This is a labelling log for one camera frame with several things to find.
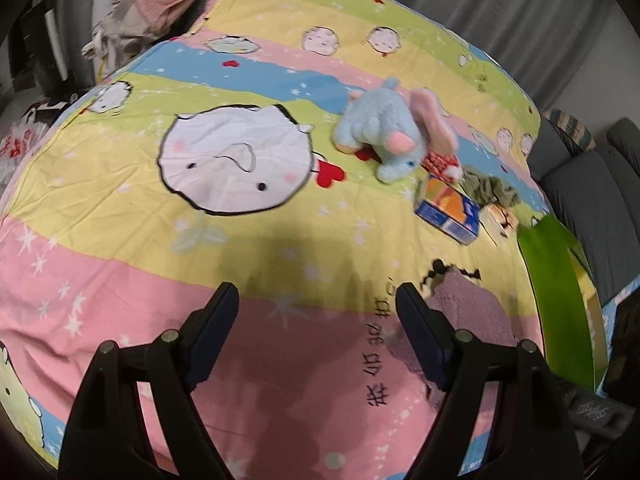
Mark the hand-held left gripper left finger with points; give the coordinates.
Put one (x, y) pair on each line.
(215, 330)

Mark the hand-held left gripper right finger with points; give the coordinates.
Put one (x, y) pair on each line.
(422, 335)

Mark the mauve fluffy towel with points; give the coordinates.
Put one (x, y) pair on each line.
(465, 310)

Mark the red white knitted cloth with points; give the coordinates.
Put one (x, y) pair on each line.
(440, 164)

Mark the blue plush elephant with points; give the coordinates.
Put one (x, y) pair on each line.
(380, 125)

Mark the cartoon printed bedsheet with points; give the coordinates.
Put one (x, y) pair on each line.
(150, 260)

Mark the blue orange box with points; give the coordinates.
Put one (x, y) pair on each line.
(450, 215)

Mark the green striped cloth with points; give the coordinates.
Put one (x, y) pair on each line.
(485, 187)

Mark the grey sofa cushions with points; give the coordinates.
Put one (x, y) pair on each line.
(590, 200)

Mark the patterned pillow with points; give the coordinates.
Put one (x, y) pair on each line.
(570, 127)

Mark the red white plastic bag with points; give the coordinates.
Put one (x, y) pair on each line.
(20, 140)

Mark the white grey cloth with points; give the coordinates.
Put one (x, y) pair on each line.
(120, 25)

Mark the pink towel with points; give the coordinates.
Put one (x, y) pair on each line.
(170, 5)

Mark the black cabinet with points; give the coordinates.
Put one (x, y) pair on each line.
(30, 50)

